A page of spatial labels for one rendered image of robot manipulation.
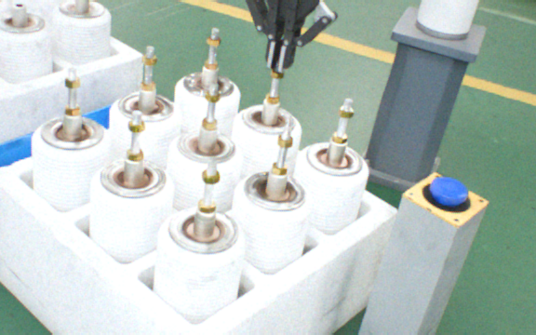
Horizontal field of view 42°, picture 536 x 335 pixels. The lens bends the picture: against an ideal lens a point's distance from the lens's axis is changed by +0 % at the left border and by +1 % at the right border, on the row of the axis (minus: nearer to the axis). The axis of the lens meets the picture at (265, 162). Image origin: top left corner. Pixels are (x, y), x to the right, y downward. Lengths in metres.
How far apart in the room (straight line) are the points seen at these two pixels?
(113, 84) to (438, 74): 0.56
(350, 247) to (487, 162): 0.69
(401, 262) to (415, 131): 0.52
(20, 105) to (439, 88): 0.69
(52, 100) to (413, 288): 0.66
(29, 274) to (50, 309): 0.05
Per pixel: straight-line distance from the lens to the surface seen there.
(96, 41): 1.23
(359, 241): 0.92
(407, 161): 1.33
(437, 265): 0.79
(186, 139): 0.90
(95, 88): 1.23
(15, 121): 1.16
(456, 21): 1.24
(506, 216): 1.39
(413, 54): 1.24
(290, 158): 0.97
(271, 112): 0.96
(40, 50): 1.17
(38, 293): 0.97
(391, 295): 0.85
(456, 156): 1.53
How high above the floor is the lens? 0.73
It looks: 33 degrees down
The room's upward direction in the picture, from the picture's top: 10 degrees clockwise
